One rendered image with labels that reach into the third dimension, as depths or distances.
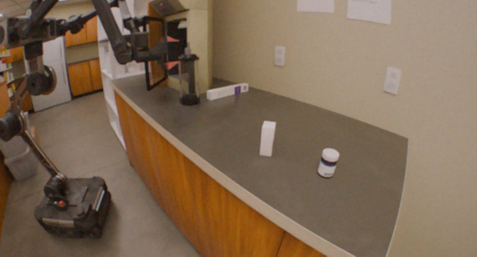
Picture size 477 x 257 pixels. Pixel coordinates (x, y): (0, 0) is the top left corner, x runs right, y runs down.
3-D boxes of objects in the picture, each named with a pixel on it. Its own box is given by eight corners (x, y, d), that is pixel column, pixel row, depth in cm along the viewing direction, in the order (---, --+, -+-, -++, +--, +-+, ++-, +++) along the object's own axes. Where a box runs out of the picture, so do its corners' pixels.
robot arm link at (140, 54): (132, 62, 74) (136, 65, 71) (131, 46, 71) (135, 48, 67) (147, 60, 79) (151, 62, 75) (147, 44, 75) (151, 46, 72)
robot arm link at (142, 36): (124, 58, 75) (118, 63, 68) (123, 32, 70) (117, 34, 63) (149, 57, 79) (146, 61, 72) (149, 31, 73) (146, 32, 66)
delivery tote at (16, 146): (34, 133, 177) (28, 110, 164) (28, 151, 138) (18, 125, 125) (12, 141, 151) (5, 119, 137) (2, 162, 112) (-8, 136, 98)
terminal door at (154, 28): (166, 79, 126) (164, 18, 109) (148, 92, 98) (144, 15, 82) (165, 79, 126) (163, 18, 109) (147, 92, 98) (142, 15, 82)
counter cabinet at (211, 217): (181, 146, 239) (174, 72, 201) (343, 255, 106) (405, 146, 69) (130, 165, 196) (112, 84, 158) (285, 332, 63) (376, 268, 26)
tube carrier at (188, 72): (195, 96, 105) (194, 55, 96) (204, 101, 97) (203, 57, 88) (176, 99, 99) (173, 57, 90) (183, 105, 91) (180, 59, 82)
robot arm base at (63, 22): (64, 35, 94) (63, 19, 89) (73, 33, 96) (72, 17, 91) (58, 36, 86) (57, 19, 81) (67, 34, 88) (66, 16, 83)
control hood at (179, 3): (164, 16, 110) (164, 1, 106) (190, 8, 89) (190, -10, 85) (147, 16, 103) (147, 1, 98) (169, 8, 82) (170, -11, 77)
